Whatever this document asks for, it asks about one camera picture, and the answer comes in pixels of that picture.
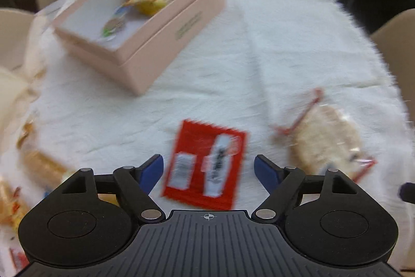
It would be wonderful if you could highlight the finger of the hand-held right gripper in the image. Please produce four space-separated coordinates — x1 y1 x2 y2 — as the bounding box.
399 182 415 204

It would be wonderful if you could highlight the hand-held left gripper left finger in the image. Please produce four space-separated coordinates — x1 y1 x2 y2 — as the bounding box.
44 154 165 223

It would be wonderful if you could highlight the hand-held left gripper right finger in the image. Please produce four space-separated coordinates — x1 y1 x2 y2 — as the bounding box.
254 154 374 223

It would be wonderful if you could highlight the pink cardboard box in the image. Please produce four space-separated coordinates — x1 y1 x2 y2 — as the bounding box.
52 0 227 96

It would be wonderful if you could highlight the clear rice cracker packet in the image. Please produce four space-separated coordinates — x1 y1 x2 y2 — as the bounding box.
272 88 378 183

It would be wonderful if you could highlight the brown bread roll packet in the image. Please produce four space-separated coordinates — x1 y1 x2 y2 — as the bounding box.
22 149 76 187

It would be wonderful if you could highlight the orange snack packet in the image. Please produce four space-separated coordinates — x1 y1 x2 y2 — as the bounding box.
0 179 33 229

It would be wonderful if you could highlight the round green white snack packet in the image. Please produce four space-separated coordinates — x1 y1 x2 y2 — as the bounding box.
101 6 130 40

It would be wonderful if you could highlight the red white snack packet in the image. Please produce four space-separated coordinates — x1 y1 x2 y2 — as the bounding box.
8 246 32 275

